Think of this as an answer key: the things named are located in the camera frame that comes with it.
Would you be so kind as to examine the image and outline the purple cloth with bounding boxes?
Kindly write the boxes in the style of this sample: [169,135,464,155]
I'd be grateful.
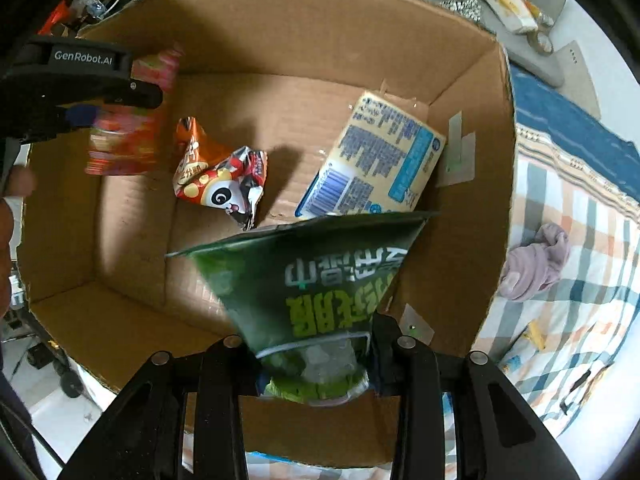
[500,223,572,304]

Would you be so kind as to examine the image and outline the red snack packet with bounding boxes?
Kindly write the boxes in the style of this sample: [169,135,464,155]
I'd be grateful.
[84,47,184,177]

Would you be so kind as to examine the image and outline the orange tool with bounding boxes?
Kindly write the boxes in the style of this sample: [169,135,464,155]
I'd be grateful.
[39,0,72,37]

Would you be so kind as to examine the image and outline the black wheeled cart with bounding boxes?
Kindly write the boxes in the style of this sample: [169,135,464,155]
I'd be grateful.
[4,305,87,399]

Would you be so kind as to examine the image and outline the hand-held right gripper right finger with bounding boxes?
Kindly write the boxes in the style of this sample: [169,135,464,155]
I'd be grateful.
[369,312,586,480]

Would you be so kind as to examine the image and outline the brown cardboard box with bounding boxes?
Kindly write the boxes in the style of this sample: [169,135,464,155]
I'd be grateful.
[15,0,518,471]

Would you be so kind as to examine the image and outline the grey mat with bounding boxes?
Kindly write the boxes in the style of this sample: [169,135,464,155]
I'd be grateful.
[475,0,602,122]

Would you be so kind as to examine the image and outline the tape roll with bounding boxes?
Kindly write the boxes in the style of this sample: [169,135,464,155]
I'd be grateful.
[530,30,555,56]

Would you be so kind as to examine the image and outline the person's left hand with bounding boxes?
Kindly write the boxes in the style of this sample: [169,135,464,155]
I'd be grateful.
[0,165,37,198]

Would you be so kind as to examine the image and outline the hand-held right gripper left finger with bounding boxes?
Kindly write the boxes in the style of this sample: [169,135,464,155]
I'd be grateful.
[57,336,262,480]

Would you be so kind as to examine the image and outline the plaid bed sheet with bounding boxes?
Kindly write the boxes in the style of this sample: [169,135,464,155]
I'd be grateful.
[182,125,640,480]

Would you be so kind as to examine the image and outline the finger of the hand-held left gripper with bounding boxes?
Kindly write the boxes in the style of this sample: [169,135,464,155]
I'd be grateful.
[127,77,165,110]
[56,102,101,130]

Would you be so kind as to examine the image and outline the clear plastic bag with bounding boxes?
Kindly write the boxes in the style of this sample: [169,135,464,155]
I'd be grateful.
[70,0,127,27]

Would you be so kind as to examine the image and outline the green snack packet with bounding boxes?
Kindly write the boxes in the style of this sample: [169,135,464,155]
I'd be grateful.
[165,211,441,407]

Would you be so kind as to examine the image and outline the yellow and blue packet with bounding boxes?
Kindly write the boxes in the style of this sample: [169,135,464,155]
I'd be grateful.
[295,90,447,220]

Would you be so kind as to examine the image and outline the orange panda snack packet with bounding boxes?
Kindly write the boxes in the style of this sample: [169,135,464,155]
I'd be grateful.
[172,116,269,231]

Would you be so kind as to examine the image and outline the small yellow wrapper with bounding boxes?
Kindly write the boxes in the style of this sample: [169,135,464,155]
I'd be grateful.
[520,320,549,354]

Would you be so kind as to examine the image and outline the blue cloth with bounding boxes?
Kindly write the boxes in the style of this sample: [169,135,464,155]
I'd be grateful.
[509,66,639,221]

